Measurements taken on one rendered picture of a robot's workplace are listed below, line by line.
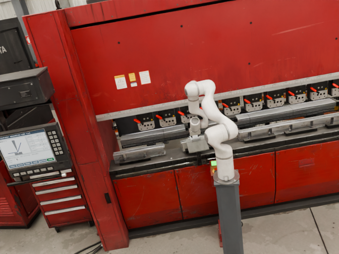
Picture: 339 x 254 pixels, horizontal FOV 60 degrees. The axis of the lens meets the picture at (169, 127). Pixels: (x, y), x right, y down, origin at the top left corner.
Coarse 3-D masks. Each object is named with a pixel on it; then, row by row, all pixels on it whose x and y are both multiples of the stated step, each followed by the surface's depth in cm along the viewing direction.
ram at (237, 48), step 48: (240, 0) 231; (288, 0) 233; (336, 0) 236; (96, 48) 238; (144, 48) 241; (192, 48) 244; (240, 48) 247; (288, 48) 249; (336, 48) 252; (96, 96) 255; (144, 96) 258
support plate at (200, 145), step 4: (200, 136) 280; (188, 140) 277; (204, 140) 272; (188, 144) 270; (192, 144) 269; (196, 144) 268; (200, 144) 266; (204, 144) 265; (188, 148) 263; (192, 148) 262; (196, 148) 261; (200, 148) 260; (204, 148) 259; (208, 148) 258; (192, 152) 257
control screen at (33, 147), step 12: (36, 132) 203; (0, 144) 205; (12, 144) 206; (24, 144) 206; (36, 144) 207; (48, 144) 208; (12, 156) 209; (24, 156) 210; (36, 156) 211; (48, 156) 212
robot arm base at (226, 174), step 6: (216, 162) 210; (222, 162) 205; (228, 162) 204; (222, 168) 207; (228, 168) 206; (216, 174) 219; (222, 174) 209; (228, 174) 208; (234, 174) 213; (216, 180) 212; (222, 180) 211; (228, 180) 210; (234, 180) 209
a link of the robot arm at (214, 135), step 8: (208, 128) 199; (216, 128) 196; (224, 128) 196; (208, 136) 195; (216, 136) 194; (224, 136) 196; (216, 144) 196; (224, 144) 206; (216, 152) 204; (224, 152) 201; (232, 152) 205
